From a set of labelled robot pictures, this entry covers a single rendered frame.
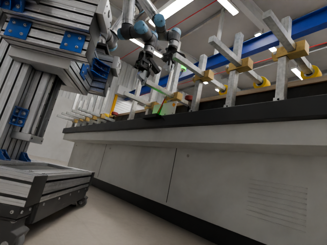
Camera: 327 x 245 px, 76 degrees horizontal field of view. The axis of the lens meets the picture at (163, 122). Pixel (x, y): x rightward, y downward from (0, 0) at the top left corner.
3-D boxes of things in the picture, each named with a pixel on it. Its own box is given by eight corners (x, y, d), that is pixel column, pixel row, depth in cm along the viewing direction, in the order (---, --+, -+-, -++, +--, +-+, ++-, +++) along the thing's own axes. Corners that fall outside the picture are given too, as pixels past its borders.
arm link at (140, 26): (127, 31, 126) (136, 43, 136) (142, 29, 121) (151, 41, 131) (130, 21, 128) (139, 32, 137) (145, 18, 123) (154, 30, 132)
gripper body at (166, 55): (166, 65, 157) (169, 51, 160) (176, 64, 152) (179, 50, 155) (160, 60, 151) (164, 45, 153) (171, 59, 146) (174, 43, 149)
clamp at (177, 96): (176, 97, 142) (177, 91, 143) (163, 100, 152) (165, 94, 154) (182, 101, 145) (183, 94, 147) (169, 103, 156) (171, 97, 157)
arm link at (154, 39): (144, 29, 136) (150, 38, 144) (140, 44, 134) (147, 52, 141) (154, 28, 133) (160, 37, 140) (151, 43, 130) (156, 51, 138)
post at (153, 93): (146, 119, 164) (158, 65, 176) (143, 119, 167) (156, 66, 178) (149, 121, 166) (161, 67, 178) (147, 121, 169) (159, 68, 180)
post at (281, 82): (282, 110, 86) (289, 14, 98) (273, 111, 89) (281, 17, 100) (285, 113, 89) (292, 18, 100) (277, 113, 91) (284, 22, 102)
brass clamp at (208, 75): (207, 76, 125) (208, 68, 126) (190, 80, 135) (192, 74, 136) (213, 80, 128) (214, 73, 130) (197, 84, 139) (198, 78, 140)
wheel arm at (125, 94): (124, 96, 149) (125, 90, 150) (121, 96, 151) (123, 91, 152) (169, 115, 174) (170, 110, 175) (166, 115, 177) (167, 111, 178)
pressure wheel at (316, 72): (312, 61, 104) (296, 72, 109) (322, 72, 100) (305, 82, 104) (316, 67, 108) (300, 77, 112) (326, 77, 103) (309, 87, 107)
